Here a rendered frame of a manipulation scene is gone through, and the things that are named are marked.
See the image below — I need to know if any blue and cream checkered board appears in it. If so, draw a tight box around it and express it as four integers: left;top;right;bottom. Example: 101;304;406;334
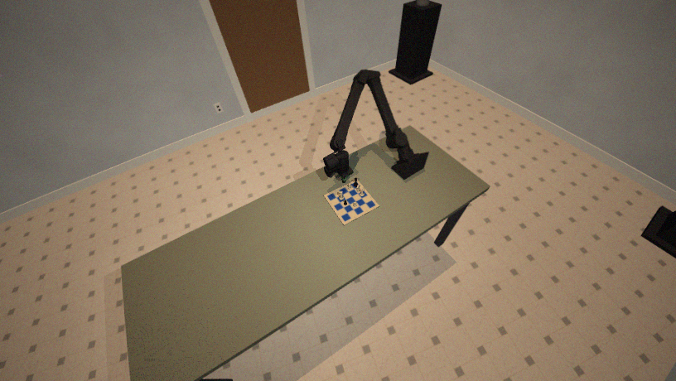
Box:
324;180;379;225

